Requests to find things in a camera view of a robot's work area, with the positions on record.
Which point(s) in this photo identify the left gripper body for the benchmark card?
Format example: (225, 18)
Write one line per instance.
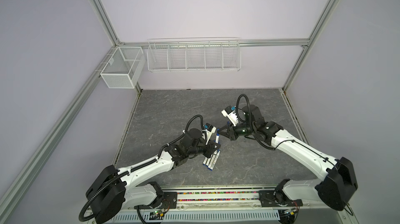
(205, 149)

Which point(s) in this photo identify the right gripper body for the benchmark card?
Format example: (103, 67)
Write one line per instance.
(240, 130)

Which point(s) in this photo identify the whiteboard marker pen two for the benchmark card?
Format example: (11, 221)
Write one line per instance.
(216, 138)

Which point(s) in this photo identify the whiteboard marker pen three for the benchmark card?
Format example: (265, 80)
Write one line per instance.
(206, 161)

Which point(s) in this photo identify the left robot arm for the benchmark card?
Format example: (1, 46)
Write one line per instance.
(115, 188)

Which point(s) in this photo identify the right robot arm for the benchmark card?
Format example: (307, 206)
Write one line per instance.
(335, 181)

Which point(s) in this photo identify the whiteboard marker pen five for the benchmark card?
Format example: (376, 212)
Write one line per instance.
(215, 160)

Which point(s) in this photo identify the whiteboard marker pen four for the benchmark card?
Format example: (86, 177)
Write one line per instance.
(211, 160)

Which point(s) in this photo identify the white mesh box basket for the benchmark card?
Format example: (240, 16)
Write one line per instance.
(124, 67)

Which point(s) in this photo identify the white vent grille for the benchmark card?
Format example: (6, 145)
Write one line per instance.
(213, 216)

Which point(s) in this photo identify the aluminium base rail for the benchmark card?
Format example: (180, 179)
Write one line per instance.
(215, 197)

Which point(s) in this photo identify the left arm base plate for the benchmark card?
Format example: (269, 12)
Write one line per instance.
(165, 201)

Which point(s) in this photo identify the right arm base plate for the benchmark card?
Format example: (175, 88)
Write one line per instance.
(271, 198)

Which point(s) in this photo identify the white wire shelf basket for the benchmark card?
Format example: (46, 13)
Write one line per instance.
(194, 54)

